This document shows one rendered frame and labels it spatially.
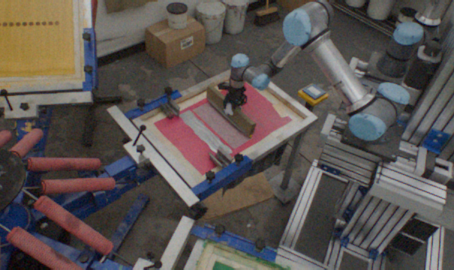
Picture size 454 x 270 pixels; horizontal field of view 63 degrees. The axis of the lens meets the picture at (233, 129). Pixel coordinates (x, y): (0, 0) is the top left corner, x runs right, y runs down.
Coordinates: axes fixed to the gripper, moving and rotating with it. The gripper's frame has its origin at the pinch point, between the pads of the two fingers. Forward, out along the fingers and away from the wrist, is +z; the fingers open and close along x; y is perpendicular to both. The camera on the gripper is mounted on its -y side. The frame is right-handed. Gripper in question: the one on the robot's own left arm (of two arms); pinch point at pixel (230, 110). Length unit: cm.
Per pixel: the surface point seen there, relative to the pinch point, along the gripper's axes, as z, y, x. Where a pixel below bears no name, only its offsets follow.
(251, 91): 5.1, -8.2, 23.5
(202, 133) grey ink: 4.3, 1.9, -18.5
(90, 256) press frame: -4, 30, -90
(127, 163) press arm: -4, 2, -60
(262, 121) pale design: 4.4, 13.1, 12.1
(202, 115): 5.2, -8.7, -10.4
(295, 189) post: 98, 24, 58
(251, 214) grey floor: 99, 19, 17
